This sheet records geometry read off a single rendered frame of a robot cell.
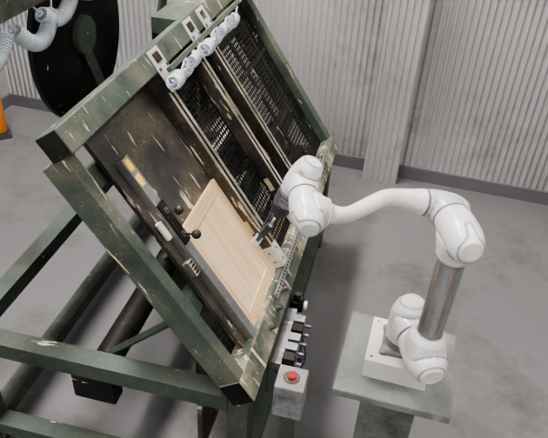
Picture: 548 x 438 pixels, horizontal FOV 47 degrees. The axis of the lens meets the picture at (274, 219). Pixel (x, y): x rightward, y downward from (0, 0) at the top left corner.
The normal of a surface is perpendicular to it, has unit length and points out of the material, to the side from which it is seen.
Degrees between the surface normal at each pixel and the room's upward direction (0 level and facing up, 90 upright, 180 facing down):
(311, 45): 90
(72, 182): 90
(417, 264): 0
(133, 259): 90
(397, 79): 90
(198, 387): 0
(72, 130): 56
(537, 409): 0
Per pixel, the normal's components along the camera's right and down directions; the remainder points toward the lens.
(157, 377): 0.05, -0.81
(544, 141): -0.28, 0.55
